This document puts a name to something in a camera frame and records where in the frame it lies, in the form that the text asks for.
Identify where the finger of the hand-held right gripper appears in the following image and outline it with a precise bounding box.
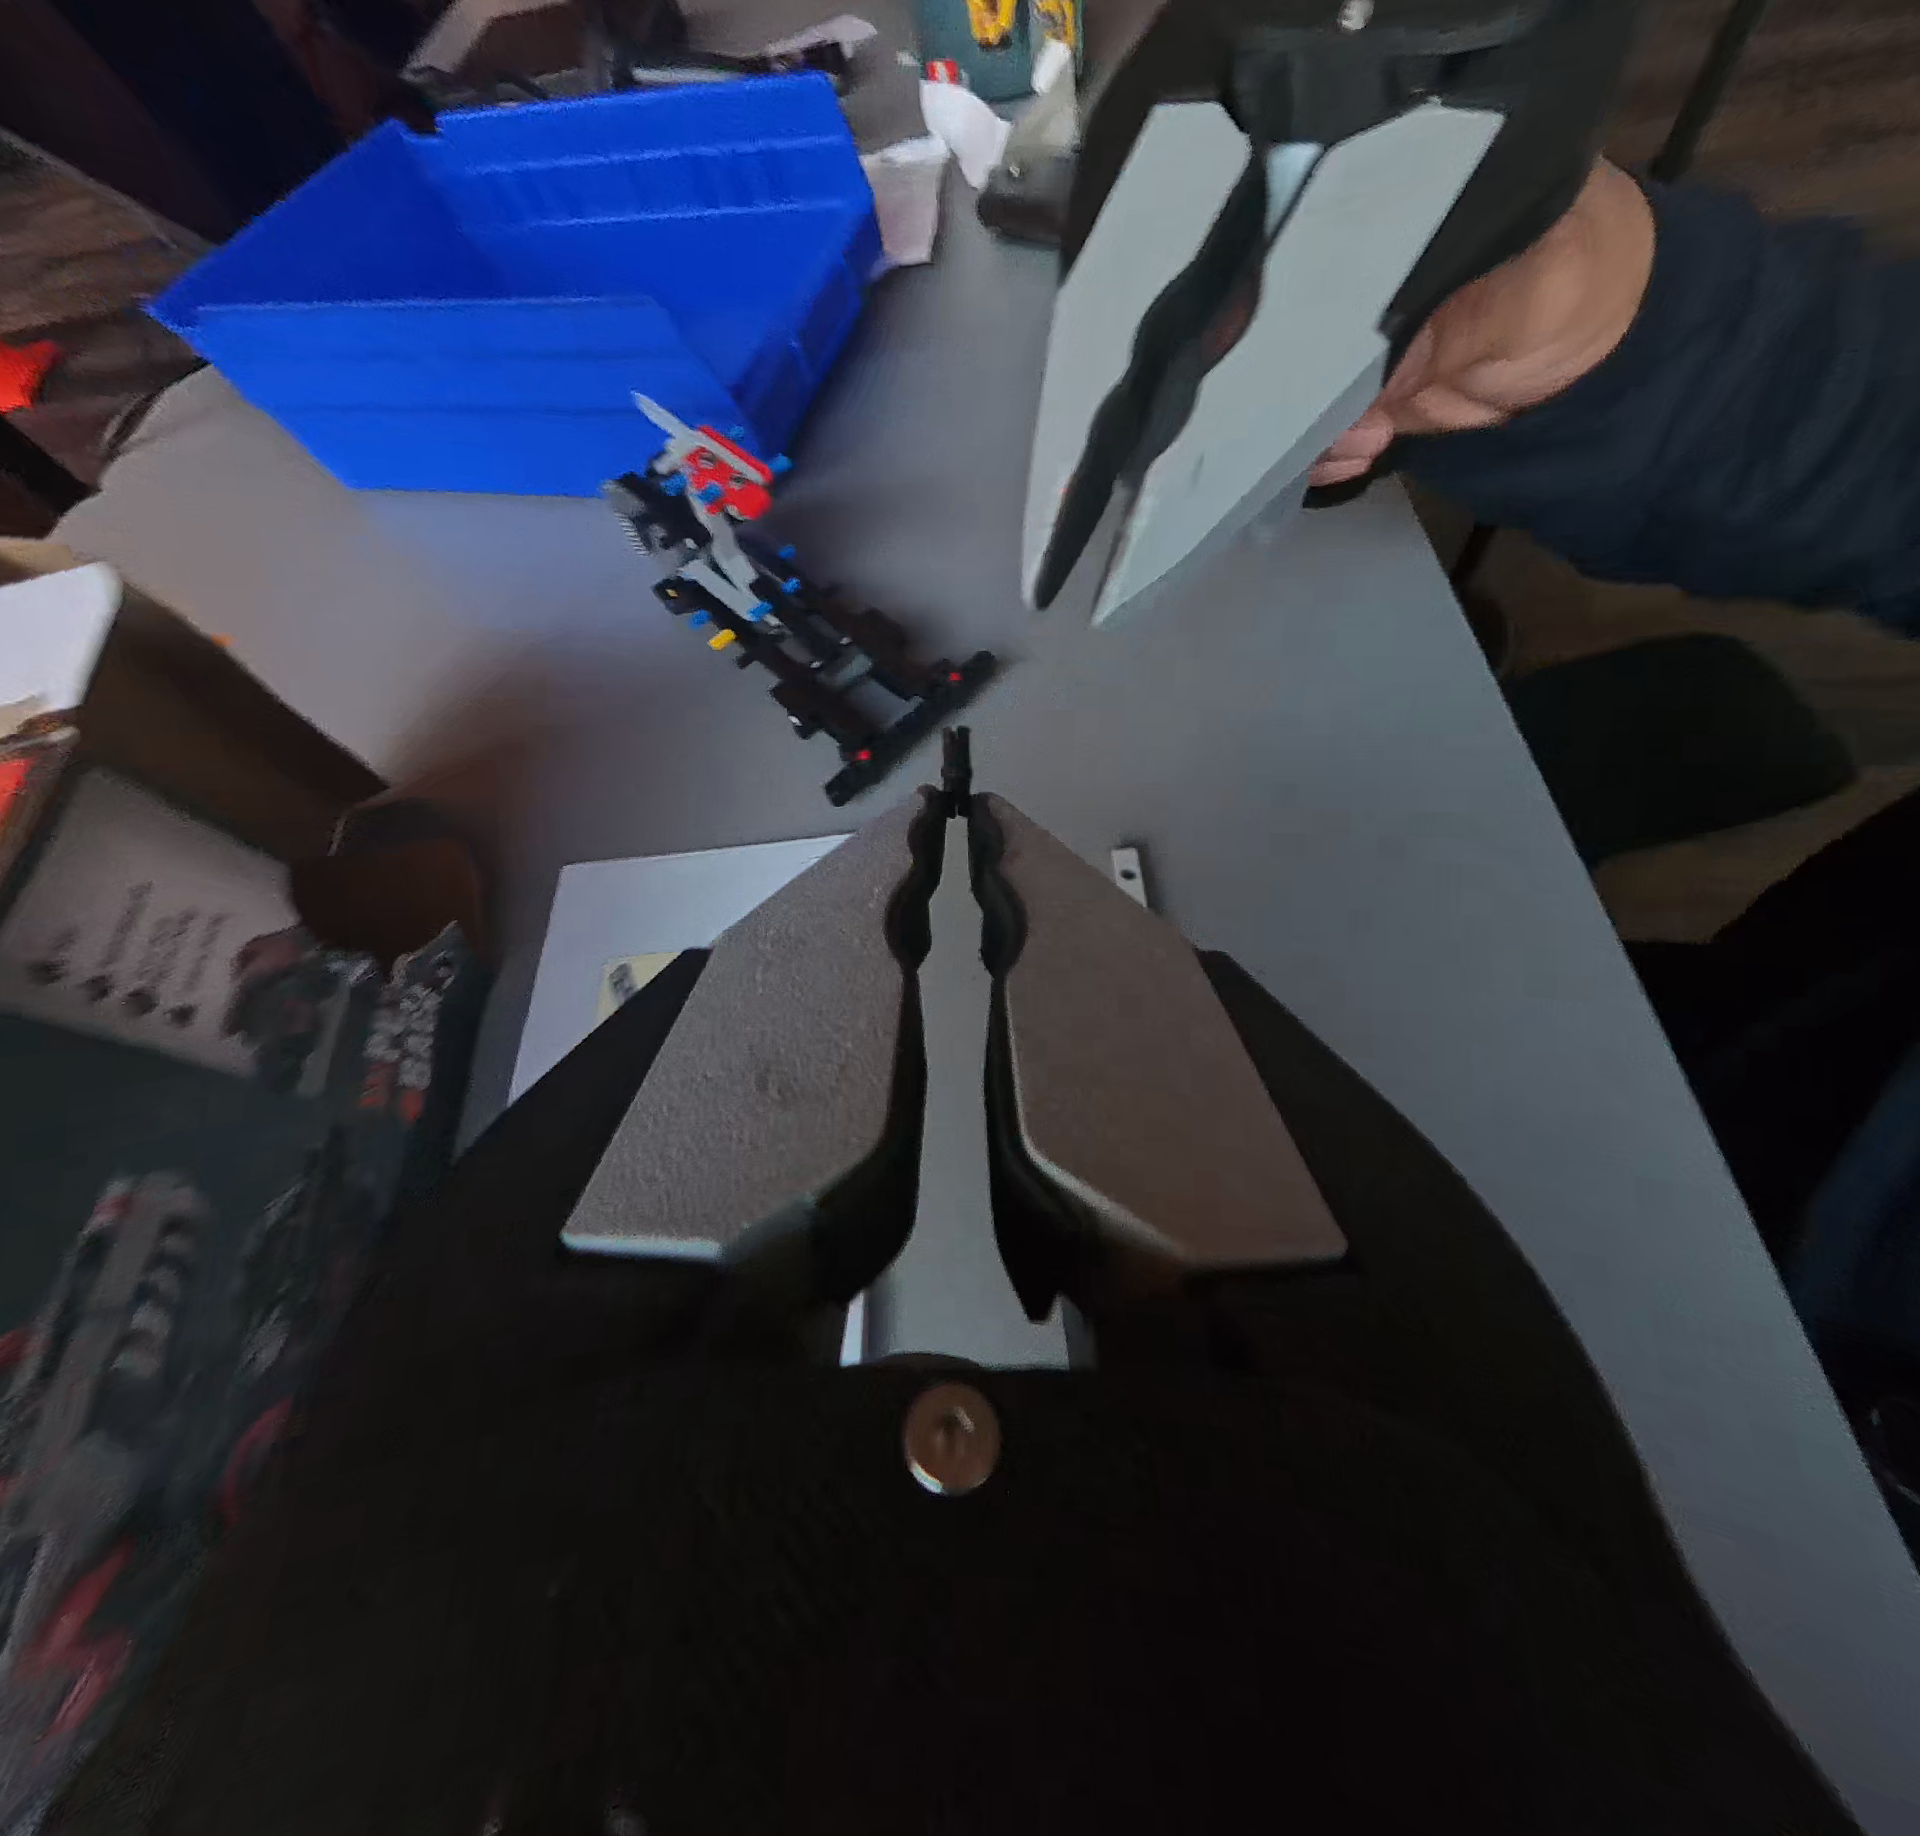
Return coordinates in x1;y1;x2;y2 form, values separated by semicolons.
1021;100;1274;614
1090;100;1505;630

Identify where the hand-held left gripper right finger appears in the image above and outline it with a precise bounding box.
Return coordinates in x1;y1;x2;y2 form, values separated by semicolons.
964;789;1349;1322

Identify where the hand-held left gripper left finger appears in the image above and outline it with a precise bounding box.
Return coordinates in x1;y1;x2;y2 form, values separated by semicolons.
561;789;931;1305

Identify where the partly built lego model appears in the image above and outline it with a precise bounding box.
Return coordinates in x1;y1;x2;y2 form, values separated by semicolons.
599;393;1004;805

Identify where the person's right forearm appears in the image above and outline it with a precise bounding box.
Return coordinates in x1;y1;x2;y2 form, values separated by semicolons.
1410;183;1920;641

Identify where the lego instruction booklet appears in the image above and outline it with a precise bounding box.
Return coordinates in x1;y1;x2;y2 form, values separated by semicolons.
508;833;856;1105

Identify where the dark lego set box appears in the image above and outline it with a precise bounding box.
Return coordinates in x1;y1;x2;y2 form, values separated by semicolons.
0;576;498;1808

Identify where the person's right hand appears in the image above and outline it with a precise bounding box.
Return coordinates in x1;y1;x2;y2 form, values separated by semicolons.
1303;160;1661;487

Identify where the clear plastic bag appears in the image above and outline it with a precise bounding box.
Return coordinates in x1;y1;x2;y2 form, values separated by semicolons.
978;43;1084;251

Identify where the white plastic bag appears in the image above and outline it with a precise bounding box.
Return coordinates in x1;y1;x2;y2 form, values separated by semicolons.
859;140;954;272
917;57;1015;191

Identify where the blue plastic bin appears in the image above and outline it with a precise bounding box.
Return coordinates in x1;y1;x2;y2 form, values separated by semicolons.
143;69;887;499

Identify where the person's leg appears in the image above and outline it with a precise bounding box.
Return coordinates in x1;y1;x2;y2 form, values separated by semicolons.
1627;801;1920;1522

